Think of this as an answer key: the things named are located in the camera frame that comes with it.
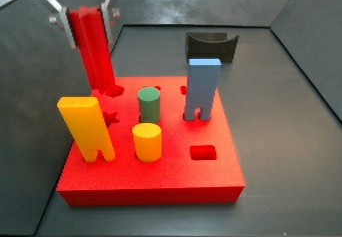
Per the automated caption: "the red shape-sorting board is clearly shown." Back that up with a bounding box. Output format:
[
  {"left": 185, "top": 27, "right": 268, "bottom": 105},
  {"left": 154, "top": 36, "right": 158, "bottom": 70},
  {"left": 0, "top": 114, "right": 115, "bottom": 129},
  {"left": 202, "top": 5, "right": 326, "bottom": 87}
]
[{"left": 58, "top": 77, "right": 246, "bottom": 206}]

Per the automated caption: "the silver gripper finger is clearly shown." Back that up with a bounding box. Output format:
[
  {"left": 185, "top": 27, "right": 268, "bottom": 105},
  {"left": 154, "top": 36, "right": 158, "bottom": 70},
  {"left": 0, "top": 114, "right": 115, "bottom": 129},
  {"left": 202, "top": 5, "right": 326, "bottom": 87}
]
[
  {"left": 41, "top": 0, "right": 78, "bottom": 49},
  {"left": 102, "top": 0, "right": 119, "bottom": 45}
]

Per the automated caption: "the black curved stand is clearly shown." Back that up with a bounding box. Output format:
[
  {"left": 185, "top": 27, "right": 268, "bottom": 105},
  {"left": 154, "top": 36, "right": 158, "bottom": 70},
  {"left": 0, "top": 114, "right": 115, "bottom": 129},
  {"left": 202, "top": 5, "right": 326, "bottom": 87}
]
[{"left": 186, "top": 32, "right": 240, "bottom": 63}]

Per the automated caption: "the yellow cylinder peg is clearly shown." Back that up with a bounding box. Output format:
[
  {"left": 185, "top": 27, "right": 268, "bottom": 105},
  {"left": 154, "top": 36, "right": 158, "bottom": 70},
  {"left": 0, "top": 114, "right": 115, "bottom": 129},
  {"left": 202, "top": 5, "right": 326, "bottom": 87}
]
[{"left": 133, "top": 123, "right": 162, "bottom": 162}]

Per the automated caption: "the blue arch block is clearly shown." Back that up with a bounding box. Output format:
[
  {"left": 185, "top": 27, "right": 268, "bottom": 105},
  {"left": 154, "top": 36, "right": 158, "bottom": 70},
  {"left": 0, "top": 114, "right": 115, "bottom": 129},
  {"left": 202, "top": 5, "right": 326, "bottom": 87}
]
[{"left": 185, "top": 58, "right": 222, "bottom": 121}]

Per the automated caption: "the green cylinder peg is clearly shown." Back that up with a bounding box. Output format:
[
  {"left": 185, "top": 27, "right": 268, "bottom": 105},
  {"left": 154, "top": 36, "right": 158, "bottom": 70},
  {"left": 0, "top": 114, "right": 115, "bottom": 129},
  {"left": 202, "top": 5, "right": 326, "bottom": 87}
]
[{"left": 138, "top": 87, "right": 161, "bottom": 123}]

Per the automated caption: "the red star-shaped peg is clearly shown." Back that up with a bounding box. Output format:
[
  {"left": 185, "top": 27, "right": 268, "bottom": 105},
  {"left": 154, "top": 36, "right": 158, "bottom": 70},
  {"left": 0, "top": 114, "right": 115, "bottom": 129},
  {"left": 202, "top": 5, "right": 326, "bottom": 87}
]
[{"left": 70, "top": 6, "right": 117, "bottom": 95}]

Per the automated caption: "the tall yellow arch block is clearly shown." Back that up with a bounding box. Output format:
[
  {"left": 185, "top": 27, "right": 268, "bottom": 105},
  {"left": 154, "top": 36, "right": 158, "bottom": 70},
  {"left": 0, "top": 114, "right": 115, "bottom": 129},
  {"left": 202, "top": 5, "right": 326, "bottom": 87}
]
[{"left": 58, "top": 96, "right": 115, "bottom": 162}]

